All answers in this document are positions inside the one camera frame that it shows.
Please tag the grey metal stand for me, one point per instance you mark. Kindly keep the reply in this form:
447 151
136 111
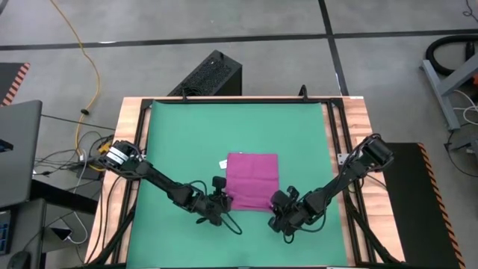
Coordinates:
444 93

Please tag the black aluminium table frame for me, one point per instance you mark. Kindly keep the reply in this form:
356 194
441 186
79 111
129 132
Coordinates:
147 102

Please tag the green table mat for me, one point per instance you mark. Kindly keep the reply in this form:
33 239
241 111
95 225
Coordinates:
179 142

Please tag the blue keypad device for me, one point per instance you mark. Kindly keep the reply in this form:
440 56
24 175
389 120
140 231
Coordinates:
4 235

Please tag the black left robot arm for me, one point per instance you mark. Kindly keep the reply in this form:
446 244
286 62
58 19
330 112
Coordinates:
164 183

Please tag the black computer tower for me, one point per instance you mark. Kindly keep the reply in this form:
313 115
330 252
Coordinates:
209 74

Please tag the black spring clamp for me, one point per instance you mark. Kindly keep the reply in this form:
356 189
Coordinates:
304 93
184 95

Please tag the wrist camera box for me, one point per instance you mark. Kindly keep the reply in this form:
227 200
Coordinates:
219 183
292 192

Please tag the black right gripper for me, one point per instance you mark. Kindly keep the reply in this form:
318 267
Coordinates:
285 209

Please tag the magenta towel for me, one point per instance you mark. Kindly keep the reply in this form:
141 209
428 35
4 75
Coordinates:
254 183

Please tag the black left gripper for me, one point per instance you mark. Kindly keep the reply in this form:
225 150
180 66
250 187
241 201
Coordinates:
218 207

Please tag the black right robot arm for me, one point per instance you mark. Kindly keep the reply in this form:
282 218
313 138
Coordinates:
343 175

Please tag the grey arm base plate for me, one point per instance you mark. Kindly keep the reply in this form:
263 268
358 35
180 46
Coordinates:
343 158

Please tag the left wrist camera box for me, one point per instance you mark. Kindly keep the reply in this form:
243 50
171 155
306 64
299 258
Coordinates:
219 183

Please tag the black power brick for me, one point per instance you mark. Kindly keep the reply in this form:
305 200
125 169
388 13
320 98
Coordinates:
89 173

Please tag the dark smartphone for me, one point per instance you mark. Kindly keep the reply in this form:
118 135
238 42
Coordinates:
61 233

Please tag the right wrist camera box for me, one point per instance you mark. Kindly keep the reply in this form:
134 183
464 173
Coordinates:
292 192

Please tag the grey desk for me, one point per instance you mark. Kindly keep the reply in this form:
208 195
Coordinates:
26 231

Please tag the small black orange-striped floor mat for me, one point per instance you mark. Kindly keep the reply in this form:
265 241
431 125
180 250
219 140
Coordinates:
7 80

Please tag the grey laptop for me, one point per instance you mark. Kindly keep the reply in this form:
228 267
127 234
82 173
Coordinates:
18 157

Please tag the large black orange-striped floor mat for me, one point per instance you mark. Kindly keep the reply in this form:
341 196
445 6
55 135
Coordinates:
411 209

